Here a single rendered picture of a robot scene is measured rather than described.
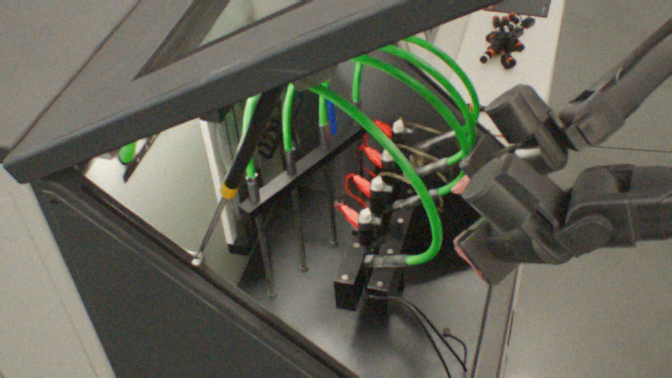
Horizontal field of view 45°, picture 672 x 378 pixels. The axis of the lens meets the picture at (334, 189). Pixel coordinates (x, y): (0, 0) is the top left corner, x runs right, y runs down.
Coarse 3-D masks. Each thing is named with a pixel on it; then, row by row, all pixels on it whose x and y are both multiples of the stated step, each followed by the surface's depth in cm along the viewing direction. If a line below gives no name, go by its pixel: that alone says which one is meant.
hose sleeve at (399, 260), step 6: (378, 258) 127; (384, 258) 126; (390, 258) 125; (396, 258) 124; (402, 258) 123; (378, 264) 127; (384, 264) 126; (390, 264) 125; (396, 264) 124; (402, 264) 123
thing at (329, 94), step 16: (256, 96) 122; (336, 96) 110; (352, 112) 109; (368, 128) 109; (384, 144) 109; (400, 160) 109; (256, 176) 138; (416, 176) 109; (432, 208) 111; (432, 224) 112; (432, 240) 114; (416, 256) 120; (432, 256) 117
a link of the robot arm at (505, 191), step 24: (504, 168) 83; (528, 168) 84; (480, 192) 83; (504, 192) 83; (528, 192) 82; (552, 192) 84; (504, 216) 84; (528, 216) 84; (552, 216) 82; (600, 216) 79; (576, 240) 80; (600, 240) 79
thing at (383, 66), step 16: (368, 64) 124; (384, 64) 124; (416, 80) 125; (288, 96) 133; (432, 96) 125; (288, 112) 136; (448, 112) 126; (288, 128) 139; (288, 144) 141; (464, 144) 130; (288, 160) 143; (464, 176) 134; (432, 192) 139; (448, 192) 138; (400, 208) 144
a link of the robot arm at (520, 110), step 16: (512, 96) 108; (528, 96) 109; (496, 112) 109; (512, 112) 108; (528, 112) 109; (544, 112) 110; (512, 128) 109; (528, 128) 109; (560, 128) 109; (576, 128) 108; (592, 128) 107; (576, 144) 108
